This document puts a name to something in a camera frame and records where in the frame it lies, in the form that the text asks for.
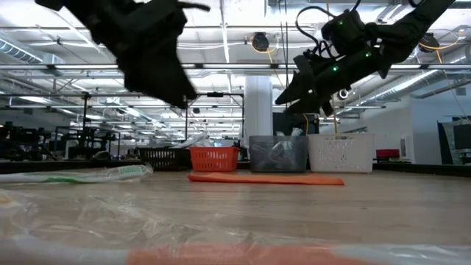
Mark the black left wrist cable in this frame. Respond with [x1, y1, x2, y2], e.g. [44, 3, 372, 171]
[176, 1, 211, 13]

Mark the white perforated basket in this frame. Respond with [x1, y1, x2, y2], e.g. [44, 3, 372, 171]
[308, 132, 375, 174]

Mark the orange toothbrush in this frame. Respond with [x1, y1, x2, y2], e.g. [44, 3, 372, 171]
[0, 187, 471, 265]

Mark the silver ventilation duct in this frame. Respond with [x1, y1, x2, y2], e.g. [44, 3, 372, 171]
[360, 43, 471, 107]
[0, 36, 67, 77]

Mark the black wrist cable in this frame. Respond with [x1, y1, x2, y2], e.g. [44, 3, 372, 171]
[295, 0, 364, 51]
[176, 1, 211, 13]

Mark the orange flat mat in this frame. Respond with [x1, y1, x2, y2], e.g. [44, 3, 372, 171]
[187, 172, 346, 186]

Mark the white pillar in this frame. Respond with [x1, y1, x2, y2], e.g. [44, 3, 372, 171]
[244, 75, 274, 143]

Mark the green toothbrush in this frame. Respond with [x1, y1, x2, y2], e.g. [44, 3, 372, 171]
[0, 163, 154, 185]

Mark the white wall device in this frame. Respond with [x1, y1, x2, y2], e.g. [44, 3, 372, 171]
[400, 134, 416, 163]

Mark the orange plastic basket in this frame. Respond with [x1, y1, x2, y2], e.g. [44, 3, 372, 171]
[189, 146, 241, 173]

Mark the dark monitor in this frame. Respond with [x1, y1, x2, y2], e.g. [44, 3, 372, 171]
[436, 117, 471, 166]

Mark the grey plastic bin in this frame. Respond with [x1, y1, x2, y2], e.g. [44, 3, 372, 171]
[249, 135, 309, 173]

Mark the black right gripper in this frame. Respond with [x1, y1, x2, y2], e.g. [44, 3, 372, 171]
[275, 10, 387, 117]

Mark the black gantry frame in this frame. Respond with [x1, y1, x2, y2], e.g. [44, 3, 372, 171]
[185, 91, 246, 148]

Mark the black robot workstation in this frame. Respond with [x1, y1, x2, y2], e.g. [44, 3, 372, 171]
[0, 121, 49, 161]
[54, 124, 122, 160]

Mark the black cabinet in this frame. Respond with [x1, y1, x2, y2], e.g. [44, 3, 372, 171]
[272, 112, 320, 136]

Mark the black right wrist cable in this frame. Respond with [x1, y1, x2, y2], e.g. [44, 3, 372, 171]
[295, 0, 364, 51]

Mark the red box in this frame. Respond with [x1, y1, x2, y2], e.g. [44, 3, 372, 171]
[375, 148, 400, 159]

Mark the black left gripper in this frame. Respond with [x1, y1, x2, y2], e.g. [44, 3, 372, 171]
[88, 0, 199, 110]

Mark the black plastic basket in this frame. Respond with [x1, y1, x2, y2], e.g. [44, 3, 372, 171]
[139, 146, 192, 171]

